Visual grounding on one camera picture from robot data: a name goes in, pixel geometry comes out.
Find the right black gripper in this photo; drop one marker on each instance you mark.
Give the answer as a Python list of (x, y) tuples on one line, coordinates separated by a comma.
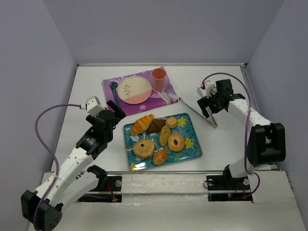
[(211, 102)]

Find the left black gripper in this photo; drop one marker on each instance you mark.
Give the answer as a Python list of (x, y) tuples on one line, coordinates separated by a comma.
[(112, 115)]

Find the metal tongs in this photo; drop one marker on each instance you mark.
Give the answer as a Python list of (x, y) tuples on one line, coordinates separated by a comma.
[(189, 97)]

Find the small round muffin bread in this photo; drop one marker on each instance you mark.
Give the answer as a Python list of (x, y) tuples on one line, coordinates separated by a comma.
[(171, 122)]

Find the orange glazed donut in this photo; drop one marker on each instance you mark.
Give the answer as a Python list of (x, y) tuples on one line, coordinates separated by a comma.
[(176, 142)]

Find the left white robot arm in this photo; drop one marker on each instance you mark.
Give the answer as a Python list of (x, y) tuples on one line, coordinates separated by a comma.
[(44, 206)]

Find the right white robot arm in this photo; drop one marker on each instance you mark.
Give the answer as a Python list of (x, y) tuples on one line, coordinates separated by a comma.
[(264, 140)]

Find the dark chocolate bread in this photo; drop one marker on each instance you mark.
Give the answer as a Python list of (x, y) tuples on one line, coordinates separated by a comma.
[(156, 125)]

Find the oval seeded bread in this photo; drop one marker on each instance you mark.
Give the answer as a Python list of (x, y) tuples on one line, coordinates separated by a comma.
[(164, 135)]

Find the striped orange croissant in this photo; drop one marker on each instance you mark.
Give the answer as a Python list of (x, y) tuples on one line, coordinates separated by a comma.
[(142, 124)]

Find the cream and pink plate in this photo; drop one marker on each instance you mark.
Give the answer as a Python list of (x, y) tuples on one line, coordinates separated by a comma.
[(134, 90)]

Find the blue plastic spoon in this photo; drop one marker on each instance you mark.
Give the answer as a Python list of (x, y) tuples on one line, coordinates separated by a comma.
[(114, 91)]

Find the pale sugared donut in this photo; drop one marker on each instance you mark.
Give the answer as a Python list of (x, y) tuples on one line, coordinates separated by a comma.
[(144, 149)]

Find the blue floral tray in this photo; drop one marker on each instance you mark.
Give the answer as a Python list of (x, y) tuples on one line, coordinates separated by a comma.
[(192, 148)]

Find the pink cup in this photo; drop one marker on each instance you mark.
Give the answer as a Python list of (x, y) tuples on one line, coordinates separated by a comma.
[(158, 79)]

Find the small orange bun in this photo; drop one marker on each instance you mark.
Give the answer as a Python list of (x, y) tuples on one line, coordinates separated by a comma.
[(160, 157)]

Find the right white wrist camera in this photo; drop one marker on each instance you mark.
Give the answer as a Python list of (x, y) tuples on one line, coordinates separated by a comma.
[(207, 89)]

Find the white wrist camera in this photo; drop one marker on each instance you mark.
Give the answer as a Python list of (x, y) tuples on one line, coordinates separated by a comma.
[(207, 89), (93, 106)]

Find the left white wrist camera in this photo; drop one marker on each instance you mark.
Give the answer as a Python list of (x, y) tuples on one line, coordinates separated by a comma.
[(93, 106)]

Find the aluminium frame rail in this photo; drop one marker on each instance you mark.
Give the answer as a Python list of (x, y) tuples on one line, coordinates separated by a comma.
[(161, 64)]

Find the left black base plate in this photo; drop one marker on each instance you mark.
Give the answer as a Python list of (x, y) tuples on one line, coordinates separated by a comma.
[(107, 191)]

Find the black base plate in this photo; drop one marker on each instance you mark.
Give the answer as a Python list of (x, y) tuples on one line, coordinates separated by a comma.
[(220, 190), (107, 191)]

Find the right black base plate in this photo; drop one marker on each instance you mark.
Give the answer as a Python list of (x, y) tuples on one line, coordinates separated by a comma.
[(220, 190)]

